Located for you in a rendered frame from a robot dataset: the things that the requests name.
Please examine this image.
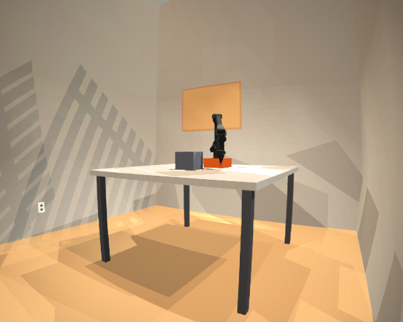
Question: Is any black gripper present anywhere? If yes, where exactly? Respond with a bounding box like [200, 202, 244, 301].
[216, 144, 226, 163]

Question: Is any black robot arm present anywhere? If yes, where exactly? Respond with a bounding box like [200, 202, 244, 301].
[210, 113, 227, 158]

